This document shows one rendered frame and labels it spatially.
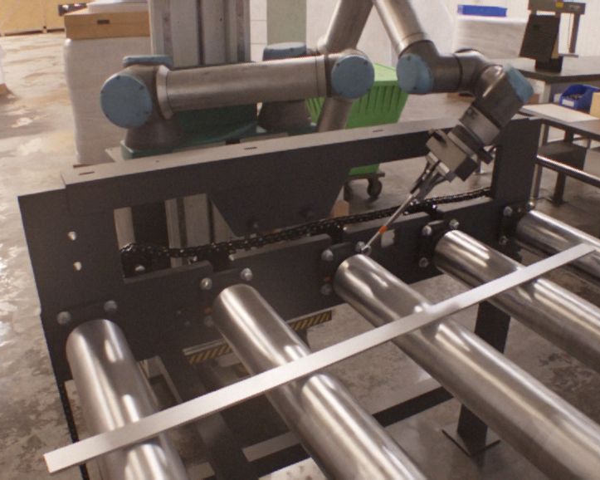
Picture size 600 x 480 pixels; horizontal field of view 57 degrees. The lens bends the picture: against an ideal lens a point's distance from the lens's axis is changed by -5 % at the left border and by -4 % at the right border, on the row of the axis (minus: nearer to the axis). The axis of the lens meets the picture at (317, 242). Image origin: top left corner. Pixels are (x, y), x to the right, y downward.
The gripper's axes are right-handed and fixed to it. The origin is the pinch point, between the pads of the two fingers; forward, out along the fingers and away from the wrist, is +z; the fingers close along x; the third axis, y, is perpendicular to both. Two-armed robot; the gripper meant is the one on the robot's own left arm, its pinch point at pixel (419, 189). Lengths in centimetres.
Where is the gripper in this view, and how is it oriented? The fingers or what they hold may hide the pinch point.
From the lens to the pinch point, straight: 135.6
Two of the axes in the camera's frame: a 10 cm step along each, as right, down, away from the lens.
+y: -6.9, -3.7, -6.2
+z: -6.4, 7.2, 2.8
